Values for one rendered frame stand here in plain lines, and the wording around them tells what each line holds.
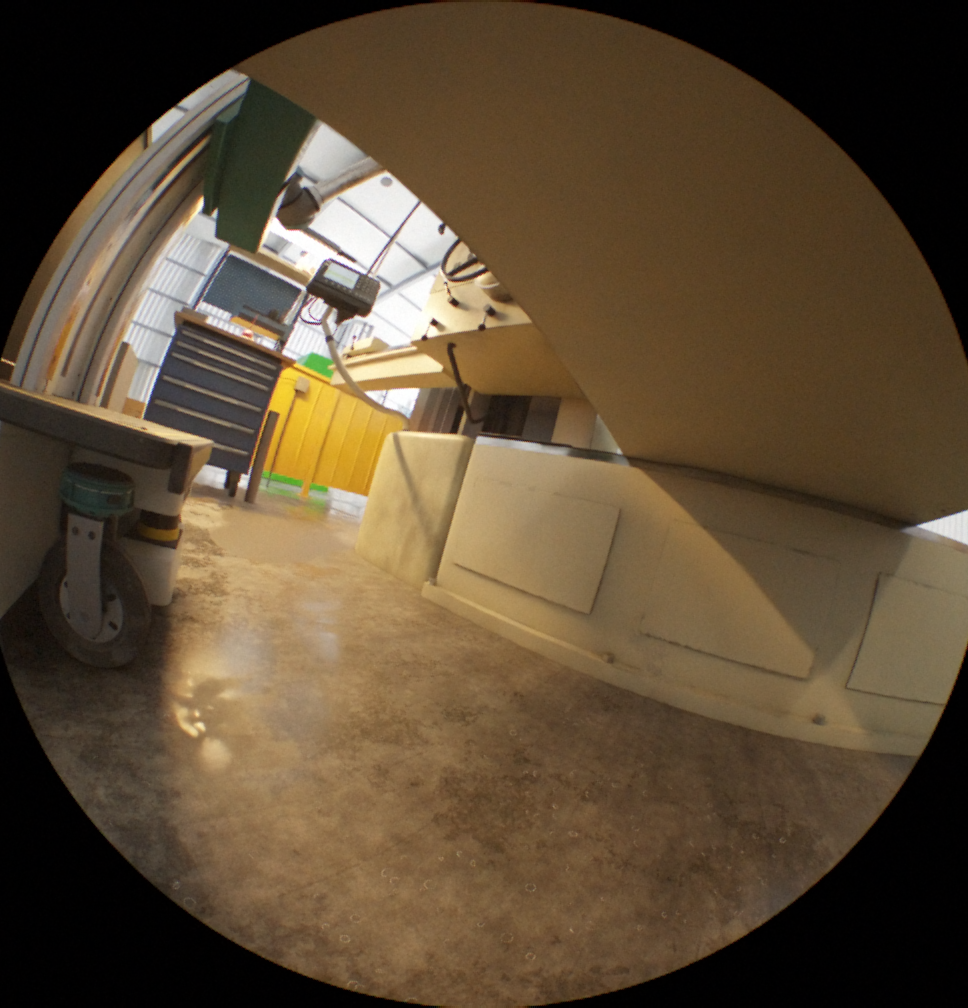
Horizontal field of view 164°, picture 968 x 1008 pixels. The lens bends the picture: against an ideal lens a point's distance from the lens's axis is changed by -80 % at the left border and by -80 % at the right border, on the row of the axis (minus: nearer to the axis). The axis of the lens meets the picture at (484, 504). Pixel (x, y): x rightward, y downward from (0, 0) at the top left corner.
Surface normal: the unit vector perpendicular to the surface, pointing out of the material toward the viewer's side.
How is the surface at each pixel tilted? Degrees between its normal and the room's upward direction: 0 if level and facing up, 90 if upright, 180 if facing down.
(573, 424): 90
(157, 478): 90
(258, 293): 90
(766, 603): 90
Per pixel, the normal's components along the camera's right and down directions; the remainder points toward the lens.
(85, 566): 0.69, 0.17
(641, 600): -0.55, -0.18
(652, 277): -0.27, 0.96
